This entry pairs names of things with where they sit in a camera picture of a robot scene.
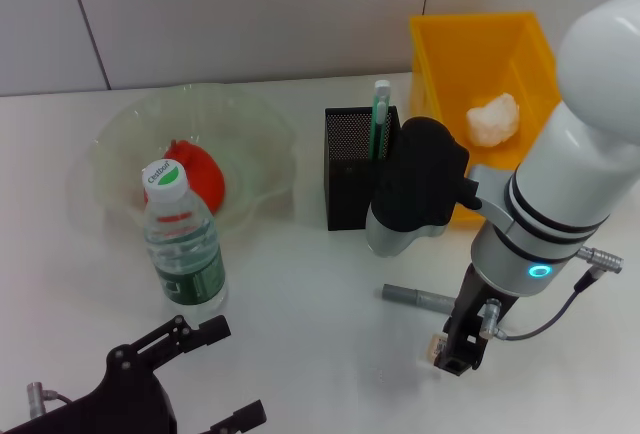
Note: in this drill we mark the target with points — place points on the green glass fruit plate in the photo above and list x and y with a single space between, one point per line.
240 119

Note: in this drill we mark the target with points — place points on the green utility knife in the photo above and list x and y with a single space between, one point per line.
378 124

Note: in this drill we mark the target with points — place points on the black mesh pen holder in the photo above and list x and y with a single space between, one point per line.
350 194

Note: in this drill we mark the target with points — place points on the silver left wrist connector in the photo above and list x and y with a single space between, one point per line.
35 396

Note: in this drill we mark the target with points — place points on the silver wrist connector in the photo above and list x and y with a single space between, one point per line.
35 396
491 319

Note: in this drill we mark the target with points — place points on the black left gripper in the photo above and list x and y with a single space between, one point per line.
115 399

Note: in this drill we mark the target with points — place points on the beige eraser with barcode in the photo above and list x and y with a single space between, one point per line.
437 349

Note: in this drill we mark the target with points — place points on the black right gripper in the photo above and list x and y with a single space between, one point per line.
467 309

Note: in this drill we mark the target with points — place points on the white paper ball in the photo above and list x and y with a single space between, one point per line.
492 121

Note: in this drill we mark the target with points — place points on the clear plastic water bottle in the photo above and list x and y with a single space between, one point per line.
182 254

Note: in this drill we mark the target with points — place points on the grey marker pen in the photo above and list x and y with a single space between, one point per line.
415 296

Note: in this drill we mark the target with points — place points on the red orange toy fruit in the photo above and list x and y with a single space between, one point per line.
205 174

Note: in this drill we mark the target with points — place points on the yellow plastic bin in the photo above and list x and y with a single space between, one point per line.
490 54

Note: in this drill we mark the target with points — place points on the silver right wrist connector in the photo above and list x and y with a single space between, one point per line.
491 319

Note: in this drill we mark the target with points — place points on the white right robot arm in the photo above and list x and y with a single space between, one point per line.
575 154

